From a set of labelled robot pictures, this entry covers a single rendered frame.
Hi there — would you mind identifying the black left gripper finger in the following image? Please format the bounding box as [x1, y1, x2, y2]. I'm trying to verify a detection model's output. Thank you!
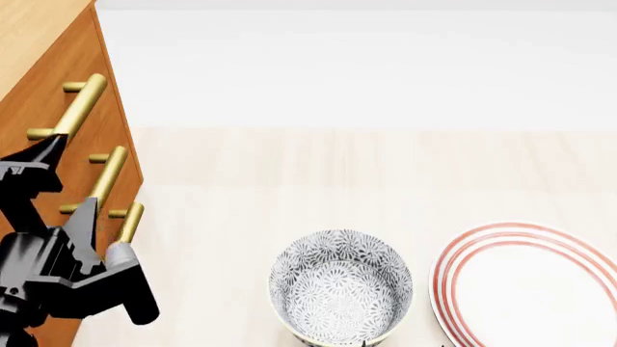
[61, 197, 106, 276]
[0, 133, 68, 232]

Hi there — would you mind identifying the wooden cabinet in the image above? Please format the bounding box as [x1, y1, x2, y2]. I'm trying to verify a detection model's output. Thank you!
[0, 0, 145, 347]

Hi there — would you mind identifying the floral patterned ceramic bowl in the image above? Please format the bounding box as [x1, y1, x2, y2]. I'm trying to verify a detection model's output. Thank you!
[267, 228, 415, 347]

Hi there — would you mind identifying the white plate with red rings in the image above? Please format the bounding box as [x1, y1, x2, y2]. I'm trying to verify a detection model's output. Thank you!
[428, 221, 617, 347]

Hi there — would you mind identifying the short gold bar handle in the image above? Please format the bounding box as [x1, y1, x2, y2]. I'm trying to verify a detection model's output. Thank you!
[108, 200, 146, 246]

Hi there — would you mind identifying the medium gold bar handle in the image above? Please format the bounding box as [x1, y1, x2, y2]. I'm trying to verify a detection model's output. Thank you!
[59, 145, 129, 215]

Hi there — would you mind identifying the long gold bar handle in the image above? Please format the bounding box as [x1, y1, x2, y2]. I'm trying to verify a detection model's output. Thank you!
[26, 72, 108, 142]

